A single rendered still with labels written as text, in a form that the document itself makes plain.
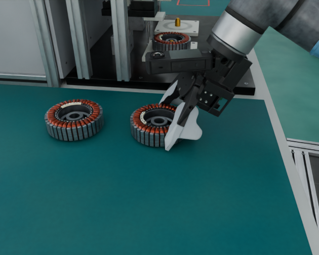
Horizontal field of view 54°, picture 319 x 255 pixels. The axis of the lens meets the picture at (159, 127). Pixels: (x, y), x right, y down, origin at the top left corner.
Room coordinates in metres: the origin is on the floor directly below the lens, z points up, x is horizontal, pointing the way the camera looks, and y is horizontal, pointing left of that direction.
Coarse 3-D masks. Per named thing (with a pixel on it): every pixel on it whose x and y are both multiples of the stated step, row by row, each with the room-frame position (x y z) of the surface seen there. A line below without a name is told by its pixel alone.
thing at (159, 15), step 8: (136, 0) 0.88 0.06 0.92; (144, 0) 0.88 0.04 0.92; (152, 0) 0.88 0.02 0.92; (128, 8) 0.87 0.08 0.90; (136, 8) 0.87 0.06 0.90; (144, 8) 0.86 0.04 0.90; (152, 8) 0.86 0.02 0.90; (128, 16) 0.87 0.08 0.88; (136, 16) 0.86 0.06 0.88; (144, 16) 0.86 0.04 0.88; (152, 16) 0.86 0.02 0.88; (160, 16) 0.87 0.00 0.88
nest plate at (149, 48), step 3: (150, 42) 0.94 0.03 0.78; (192, 42) 0.94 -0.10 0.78; (195, 42) 0.94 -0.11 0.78; (150, 45) 0.92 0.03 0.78; (192, 45) 0.92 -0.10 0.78; (195, 45) 0.92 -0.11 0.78; (147, 48) 0.89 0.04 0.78; (150, 48) 0.89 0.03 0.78; (192, 48) 0.89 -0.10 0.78; (195, 48) 0.89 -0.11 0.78; (147, 51) 0.87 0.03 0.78; (150, 51) 0.87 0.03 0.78; (153, 51) 0.87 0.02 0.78; (144, 54) 0.85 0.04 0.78; (144, 57) 0.82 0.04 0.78; (144, 60) 0.82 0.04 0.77
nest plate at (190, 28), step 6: (162, 24) 1.14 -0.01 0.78; (168, 24) 1.14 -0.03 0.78; (174, 24) 1.14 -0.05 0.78; (180, 24) 1.14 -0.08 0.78; (186, 24) 1.14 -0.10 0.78; (192, 24) 1.14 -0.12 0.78; (198, 24) 1.14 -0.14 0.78; (156, 30) 1.07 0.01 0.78; (162, 30) 1.07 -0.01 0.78; (168, 30) 1.07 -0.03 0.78; (174, 30) 1.07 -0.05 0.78; (180, 30) 1.07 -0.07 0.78; (186, 30) 1.07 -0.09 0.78; (192, 30) 1.07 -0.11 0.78
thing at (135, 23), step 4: (132, 20) 1.11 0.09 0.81; (136, 20) 1.11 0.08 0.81; (140, 20) 1.11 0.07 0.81; (144, 20) 1.14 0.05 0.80; (132, 24) 1.11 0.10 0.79; (136, 24) 1.11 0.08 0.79; (140, 24) 1.11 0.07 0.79; (144, 24) 1.14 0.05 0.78; (132, 28) 1.11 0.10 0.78; (136, 28) 1.11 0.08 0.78; (140, 28) 1.11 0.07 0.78
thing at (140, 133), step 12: (144, 108) 0.54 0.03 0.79; (156, 108) 0.54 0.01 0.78; (168, 108) 0.54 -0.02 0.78; (132, 120) 0.50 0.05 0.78; (144, 120) 0.49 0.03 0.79; (156, 120) 0.52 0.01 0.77; (168, 120) 0.53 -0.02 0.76; (132, 132) 0.48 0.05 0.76; (144, 132) 0.46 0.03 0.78; (156, 132) 0.46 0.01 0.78; (156, 144) 0.45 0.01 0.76
